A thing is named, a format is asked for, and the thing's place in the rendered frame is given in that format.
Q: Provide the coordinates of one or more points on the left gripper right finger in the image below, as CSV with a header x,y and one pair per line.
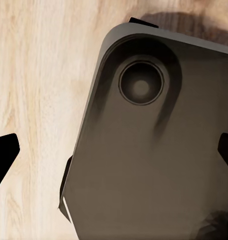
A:
x,y
223,147

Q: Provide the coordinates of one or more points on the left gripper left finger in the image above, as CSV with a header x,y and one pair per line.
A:
x,y
9,149

